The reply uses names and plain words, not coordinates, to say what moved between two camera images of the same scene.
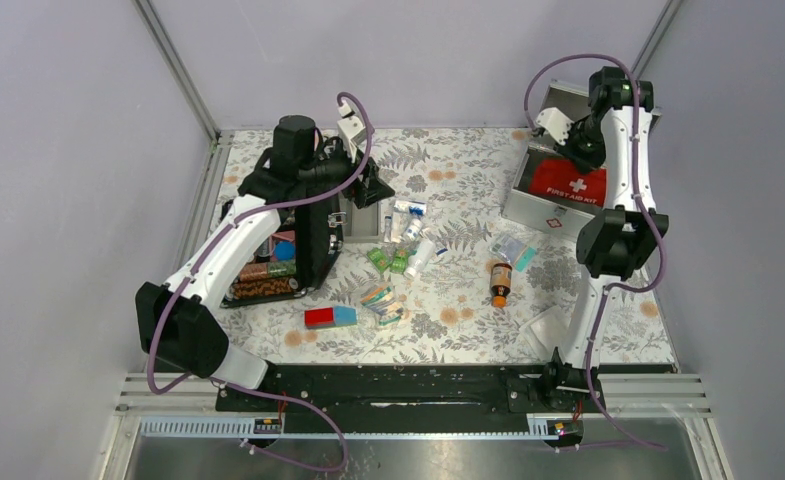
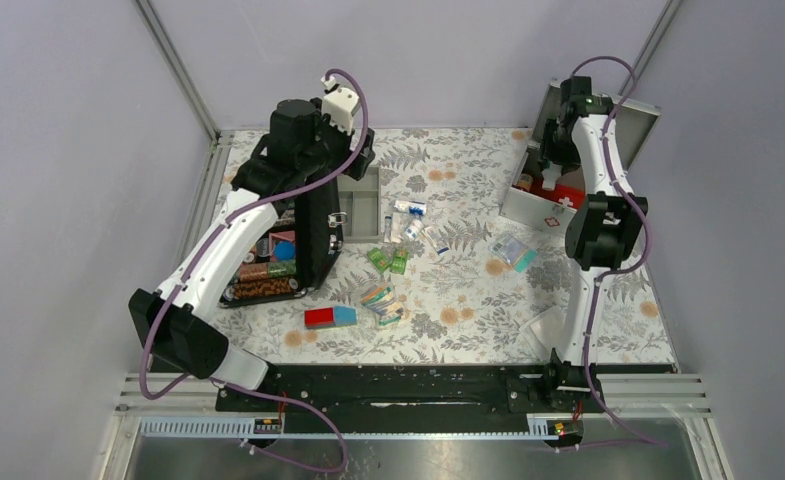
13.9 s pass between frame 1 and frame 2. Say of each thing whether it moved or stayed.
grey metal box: stayed
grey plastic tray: stayed
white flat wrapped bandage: stayed
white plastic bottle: moved
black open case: stayed
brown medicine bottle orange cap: moved
